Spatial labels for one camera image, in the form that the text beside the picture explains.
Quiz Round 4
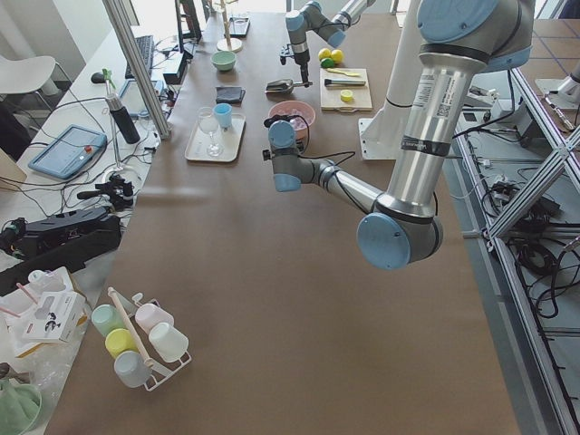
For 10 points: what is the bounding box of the white cup on rack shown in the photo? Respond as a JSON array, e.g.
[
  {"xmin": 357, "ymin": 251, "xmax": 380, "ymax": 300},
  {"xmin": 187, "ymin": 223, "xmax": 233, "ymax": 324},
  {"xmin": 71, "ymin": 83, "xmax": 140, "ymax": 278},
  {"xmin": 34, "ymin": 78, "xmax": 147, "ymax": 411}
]
[{"xmin": 149, "ymin": 322, "xmax": 189, "ymax": 363}]

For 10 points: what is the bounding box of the bamboo cutting board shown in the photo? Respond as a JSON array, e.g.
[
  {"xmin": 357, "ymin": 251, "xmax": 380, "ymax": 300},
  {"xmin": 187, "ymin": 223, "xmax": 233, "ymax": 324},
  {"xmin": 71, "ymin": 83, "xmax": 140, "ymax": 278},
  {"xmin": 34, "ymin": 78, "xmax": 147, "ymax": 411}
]
[{"xmin": 320, "ymin": 68, "xmax": 373, "ymax": 111}]

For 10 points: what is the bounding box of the wooden glass tree stand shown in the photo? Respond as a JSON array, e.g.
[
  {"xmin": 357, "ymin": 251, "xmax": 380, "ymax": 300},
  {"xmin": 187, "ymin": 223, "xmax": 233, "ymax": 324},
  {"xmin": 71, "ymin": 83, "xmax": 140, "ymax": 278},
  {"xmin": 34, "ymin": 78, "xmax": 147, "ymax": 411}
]
[{"xmin": 212, "ymin": 0, "xmax": 243, "ymax": 53}]

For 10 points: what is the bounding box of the half lemon slice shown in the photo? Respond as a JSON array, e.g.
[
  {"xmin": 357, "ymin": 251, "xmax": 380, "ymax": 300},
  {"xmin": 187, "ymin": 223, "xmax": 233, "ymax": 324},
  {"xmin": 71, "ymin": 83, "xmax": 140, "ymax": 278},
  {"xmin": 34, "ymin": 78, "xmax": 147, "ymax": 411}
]
[{"xmin": 340, "ymin": 89, "xmax": 353, "ymax": 102}]

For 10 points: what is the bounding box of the cream serving tray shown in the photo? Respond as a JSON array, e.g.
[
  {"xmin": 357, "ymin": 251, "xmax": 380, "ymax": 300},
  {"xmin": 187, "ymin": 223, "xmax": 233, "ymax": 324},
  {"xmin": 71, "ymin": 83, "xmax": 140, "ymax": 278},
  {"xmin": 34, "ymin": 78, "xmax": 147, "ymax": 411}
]
[{"xmin": 184, "ymin": 113, "xmax": 246, "ymax": 163}]

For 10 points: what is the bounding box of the pink cup on rack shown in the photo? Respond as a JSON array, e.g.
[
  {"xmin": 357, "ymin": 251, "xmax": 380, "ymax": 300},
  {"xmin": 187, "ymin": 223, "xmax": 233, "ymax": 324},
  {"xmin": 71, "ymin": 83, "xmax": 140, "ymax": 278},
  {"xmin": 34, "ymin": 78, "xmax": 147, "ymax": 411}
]
[{"xmin": 135, "ymin": 303, "xmax": 174, "ymax": 334}]

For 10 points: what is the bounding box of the steel muddler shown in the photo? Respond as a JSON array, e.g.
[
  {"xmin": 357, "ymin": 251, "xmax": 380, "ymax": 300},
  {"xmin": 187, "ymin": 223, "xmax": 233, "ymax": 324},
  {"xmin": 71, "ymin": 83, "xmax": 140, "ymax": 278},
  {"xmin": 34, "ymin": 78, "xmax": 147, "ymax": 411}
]
[{"xmin": 324, "ymin": 78, "xmax": 366, "ymax": 87}]

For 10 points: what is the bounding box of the aluminium frame post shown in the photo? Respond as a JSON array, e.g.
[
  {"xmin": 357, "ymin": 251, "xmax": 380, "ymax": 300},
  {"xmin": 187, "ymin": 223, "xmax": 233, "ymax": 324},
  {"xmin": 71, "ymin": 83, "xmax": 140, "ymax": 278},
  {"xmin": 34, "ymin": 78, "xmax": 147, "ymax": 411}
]
[{"xmin": 102, "ymin": 0, "xmax": 170, "ymax": 140}]

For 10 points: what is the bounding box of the black water bottle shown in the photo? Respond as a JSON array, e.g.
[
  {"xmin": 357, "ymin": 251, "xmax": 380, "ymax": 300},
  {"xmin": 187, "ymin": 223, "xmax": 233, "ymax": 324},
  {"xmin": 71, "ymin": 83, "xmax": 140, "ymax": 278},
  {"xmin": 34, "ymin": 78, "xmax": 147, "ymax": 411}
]
[{"xmin": 105, "ymin": 92, "xmax": 140, "ymax": 144}]

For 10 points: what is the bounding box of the grey folded cloth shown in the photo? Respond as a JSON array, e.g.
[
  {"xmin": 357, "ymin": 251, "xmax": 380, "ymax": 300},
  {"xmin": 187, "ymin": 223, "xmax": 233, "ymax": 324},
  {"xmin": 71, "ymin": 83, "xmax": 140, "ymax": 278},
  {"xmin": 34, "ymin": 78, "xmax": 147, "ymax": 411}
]
[{"xmin": 216, "ymin": 86, "xmax": 246, "ymax": 105}]

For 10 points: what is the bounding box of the green bowl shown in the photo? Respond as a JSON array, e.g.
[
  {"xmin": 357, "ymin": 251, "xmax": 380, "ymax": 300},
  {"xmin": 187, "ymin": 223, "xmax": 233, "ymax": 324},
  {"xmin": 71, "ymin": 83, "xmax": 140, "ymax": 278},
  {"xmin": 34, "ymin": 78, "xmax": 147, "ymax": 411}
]
[{"xmin": 211, "ymin": 51, "xmax": 237, "ymax": 73}]

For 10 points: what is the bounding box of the black keyboard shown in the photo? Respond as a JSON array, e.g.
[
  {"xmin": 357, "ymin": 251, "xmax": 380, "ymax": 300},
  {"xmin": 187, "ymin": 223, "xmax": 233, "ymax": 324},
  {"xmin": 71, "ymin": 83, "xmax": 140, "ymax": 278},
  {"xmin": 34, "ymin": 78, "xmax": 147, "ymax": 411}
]
[{"xmin": 134, "ymin": 35, "xmax": 155, "ymax": 75}]

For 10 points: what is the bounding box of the metal ice scoop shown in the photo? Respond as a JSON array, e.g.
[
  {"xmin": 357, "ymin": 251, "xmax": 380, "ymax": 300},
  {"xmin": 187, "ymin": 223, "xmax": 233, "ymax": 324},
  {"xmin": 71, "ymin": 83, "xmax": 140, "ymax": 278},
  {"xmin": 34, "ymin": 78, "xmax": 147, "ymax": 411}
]
[{"xmin": 265, "ymin": 79, "xmax": 313, "ymax": 94}]

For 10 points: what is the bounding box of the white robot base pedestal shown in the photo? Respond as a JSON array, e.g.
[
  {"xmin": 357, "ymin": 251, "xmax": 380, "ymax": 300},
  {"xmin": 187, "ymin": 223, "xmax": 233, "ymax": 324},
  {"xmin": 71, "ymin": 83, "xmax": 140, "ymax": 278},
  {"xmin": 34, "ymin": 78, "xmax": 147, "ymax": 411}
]
[{"xmin": 359, "ymin": 0, "xmax": 422, "ymax": 160}]

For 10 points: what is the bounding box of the clear wine glass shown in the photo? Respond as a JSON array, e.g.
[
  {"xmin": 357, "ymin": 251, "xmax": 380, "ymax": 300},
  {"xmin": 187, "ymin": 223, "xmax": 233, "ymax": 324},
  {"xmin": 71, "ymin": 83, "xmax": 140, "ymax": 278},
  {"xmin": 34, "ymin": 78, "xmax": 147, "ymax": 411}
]
[{"xmin": 198, "ymin": 107, "xmax": 223, "ymax": 158}]

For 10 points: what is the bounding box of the grey-blue cup on rack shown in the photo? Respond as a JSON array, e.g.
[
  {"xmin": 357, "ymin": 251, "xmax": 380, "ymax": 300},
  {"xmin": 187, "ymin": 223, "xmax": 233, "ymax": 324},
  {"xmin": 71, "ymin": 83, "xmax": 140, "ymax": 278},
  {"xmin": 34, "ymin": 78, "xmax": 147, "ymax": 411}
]
[{"xmin": 113, "ymin": 351, "xmax": 152, "ymax": 388}]

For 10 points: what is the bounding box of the pile of clear ice cubes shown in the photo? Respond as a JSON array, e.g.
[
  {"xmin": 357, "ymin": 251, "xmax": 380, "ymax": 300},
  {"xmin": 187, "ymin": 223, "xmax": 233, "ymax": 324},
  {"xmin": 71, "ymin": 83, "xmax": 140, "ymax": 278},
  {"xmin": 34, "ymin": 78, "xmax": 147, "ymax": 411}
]
[{"xmin": 274, "ymin": 102, "xmax": 314, "ymax": 132}]

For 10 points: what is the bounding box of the pink bowl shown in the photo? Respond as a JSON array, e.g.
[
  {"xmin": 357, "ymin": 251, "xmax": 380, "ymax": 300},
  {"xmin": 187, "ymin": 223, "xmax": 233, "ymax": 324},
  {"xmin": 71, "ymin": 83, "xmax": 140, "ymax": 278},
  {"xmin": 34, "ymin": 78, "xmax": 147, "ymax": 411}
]
[{"xmin": 266, "ymin": 100, "xmax": 317, "ymax": 141}]

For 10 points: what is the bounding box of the yellow lemon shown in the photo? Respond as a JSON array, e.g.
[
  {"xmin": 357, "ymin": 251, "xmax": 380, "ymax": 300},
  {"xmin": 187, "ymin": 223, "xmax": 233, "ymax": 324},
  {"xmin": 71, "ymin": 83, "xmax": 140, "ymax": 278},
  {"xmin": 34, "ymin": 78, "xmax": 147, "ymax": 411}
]
[
  {"xmin": 318, "ymin": 48, "xmax": 332, "ymax": 61},
  {"xmin": 330, "ymin": 49, "xmax": 344, "ymax": 64}
]

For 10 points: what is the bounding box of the green cup on rack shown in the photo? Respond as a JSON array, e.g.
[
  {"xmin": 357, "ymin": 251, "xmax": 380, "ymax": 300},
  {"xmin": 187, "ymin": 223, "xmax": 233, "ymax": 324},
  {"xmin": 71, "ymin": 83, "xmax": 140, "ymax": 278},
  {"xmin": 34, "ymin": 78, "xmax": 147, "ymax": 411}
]
[{"xmin": 91, "ymin": 304, "xmax": 125, "ymax": 338}]

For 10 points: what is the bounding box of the yellow plastic knife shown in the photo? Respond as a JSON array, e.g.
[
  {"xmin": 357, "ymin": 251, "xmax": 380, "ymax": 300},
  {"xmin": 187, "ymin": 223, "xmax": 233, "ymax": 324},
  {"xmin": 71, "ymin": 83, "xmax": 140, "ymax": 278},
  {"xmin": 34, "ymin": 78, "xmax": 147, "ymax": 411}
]
[{"xmin": 325, "ymin": 68, "xmax": 361, "ymax": 77}]

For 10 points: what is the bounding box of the yellow cup on rack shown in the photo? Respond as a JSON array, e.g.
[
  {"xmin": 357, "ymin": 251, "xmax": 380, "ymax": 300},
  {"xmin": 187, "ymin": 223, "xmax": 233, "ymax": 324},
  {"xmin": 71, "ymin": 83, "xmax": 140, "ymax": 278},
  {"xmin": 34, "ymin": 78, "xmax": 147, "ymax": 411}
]
[{"xmin": 105, "ymin": 328, "xmax": 138, "ymax": 359}]

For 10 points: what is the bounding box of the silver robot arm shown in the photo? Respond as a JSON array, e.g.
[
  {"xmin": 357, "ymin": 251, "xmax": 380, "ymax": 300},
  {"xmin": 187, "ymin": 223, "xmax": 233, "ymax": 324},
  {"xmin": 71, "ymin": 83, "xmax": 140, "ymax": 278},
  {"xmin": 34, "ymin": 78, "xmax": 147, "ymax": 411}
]
[
  {"xmin": 279, "ymin": 0, "xmax": 375, "ymax": 87},
  {"xmin": 263, "ymin": 1, "xmax": 535, "ymax": 270}
]

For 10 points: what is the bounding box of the white wire cup rack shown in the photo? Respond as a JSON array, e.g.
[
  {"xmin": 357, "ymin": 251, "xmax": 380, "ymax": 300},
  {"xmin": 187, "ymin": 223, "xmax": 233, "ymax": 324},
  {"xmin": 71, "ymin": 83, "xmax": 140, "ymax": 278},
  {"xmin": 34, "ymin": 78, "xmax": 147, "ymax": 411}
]
[{"xmin": 107, "ymin": 287, "xmax": 193, "ymax": 392}]

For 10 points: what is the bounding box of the blue teach pendant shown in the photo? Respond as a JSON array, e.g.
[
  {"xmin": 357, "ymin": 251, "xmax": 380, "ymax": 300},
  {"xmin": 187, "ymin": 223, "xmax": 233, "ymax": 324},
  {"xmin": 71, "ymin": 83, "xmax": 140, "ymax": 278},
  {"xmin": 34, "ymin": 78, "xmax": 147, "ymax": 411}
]
[
  {"xmin": 28, "ymin": 125, "xmax": 107, "ymax": 179},
  {"xmin": 118, "ymin": 79, "xmax": 148, "ymax": 120}
]

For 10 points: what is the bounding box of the blue plastic cup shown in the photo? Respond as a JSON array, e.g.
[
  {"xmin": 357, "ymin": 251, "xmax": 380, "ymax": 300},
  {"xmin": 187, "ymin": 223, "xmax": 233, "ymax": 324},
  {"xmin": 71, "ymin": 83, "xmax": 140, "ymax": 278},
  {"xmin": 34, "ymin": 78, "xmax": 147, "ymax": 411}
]
[{"xmin": 213, "ymin": 102, "xmax": 232, "ymax": 130}]

